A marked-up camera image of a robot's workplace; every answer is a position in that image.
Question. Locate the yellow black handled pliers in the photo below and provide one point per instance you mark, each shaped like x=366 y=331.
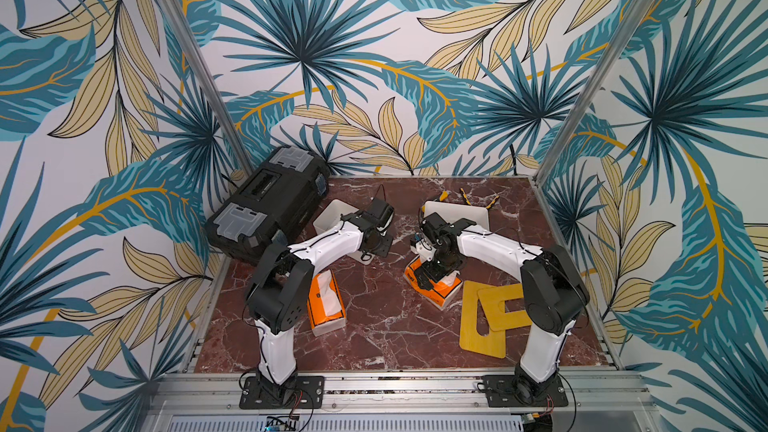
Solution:
x=492 y=202

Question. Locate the yellow wooden box lid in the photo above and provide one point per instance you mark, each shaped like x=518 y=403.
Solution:
x=475 y=334

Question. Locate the white slotted cable duct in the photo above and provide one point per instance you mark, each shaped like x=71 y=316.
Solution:
x=350 y=422

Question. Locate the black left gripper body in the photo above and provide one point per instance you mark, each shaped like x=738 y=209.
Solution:
x=382 y=246

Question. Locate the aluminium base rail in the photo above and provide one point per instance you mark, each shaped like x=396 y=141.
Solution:
x=431 y=391

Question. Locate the black plastic toolbox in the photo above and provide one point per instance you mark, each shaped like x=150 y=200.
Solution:
x=272 y=206

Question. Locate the aluminium corner post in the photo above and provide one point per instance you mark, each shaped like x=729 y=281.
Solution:
x=189 y=47
x=624 y=32

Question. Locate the left aluminium corner post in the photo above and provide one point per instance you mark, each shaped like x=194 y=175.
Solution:
x=189 y=47

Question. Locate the white plastic tissue box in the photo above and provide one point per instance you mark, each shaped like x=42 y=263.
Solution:
x=331 y=215

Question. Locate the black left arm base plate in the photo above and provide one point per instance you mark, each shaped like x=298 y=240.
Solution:
x=299 y=392

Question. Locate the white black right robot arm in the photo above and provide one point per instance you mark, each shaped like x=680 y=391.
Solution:
x=553 y=292

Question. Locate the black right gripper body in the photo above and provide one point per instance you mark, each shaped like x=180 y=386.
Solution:
x=433 y=271

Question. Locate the right aluminium corner post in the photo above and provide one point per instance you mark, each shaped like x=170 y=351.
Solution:
x=624 y=32

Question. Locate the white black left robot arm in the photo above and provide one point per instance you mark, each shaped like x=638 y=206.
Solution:
x=280 y=285

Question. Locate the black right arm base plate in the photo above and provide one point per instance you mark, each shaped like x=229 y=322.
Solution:
x=512 y=391

